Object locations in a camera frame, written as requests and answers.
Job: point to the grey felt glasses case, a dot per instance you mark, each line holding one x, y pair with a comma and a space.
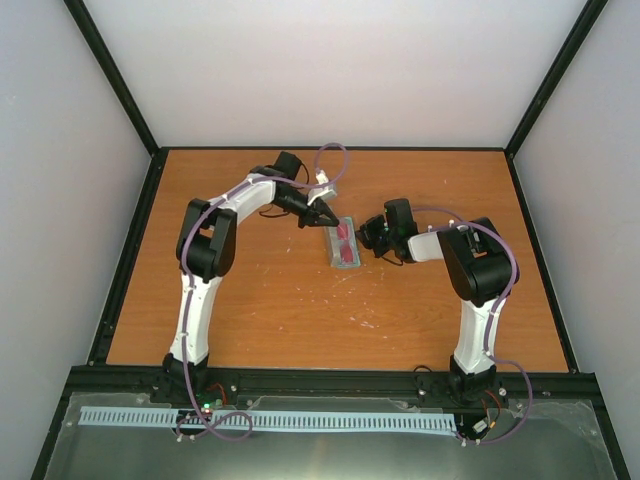
332, 245

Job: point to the red transparent sunglasses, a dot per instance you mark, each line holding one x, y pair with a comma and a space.
346, 250

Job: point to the light blue slotted cable duct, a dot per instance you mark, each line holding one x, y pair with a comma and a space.
274, 421

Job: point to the black aluminium frame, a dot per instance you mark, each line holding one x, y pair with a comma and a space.
97, 377

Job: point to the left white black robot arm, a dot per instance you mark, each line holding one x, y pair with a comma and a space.
206, 250

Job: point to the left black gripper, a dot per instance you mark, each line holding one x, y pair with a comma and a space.
311, 218

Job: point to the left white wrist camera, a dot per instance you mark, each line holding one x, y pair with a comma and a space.
323, 190

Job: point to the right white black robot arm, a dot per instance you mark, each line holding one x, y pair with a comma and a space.
482, 269

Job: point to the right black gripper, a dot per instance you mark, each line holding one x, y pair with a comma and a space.
365, 232

